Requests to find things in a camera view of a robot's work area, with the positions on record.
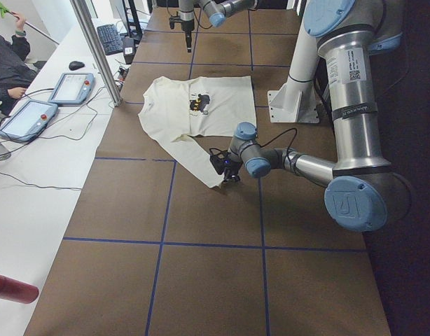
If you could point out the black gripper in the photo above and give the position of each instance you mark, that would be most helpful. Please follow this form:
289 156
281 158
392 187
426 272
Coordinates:
231 171
187 22

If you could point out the cream long-sleeve cat shirt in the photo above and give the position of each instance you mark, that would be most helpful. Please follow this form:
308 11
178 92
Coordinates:
176 111

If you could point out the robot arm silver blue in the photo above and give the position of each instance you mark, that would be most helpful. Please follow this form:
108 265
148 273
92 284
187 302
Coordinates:
216 12
362 193

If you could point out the black power adapter box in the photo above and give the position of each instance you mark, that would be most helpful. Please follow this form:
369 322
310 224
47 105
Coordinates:
129 49

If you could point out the black keyboard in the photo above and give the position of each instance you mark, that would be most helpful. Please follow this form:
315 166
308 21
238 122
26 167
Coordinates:
110 39

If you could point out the black computer mouse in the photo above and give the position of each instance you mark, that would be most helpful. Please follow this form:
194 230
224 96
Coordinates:
76 65

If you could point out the far teach pendant tablet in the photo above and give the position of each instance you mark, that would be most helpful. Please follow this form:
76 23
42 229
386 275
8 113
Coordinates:
72 89

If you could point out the teach pendant tablet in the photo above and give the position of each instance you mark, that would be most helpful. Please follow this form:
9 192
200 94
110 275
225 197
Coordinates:
28 121
72 89

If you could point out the near teach pendant tablet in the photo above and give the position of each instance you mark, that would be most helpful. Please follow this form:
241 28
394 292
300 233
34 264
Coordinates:
28 121

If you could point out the seated person dark jacket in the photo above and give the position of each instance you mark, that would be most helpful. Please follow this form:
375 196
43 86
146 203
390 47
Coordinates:
15 75

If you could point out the red cylinder bottle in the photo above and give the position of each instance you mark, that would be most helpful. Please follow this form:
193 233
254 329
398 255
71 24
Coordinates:
17 291

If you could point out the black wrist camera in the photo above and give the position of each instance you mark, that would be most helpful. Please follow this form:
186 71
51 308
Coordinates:
174 20
219 160

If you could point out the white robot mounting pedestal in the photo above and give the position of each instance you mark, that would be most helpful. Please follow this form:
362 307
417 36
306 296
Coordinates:
295 101

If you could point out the aluminium frame post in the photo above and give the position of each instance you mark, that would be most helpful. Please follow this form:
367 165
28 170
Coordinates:
85 21

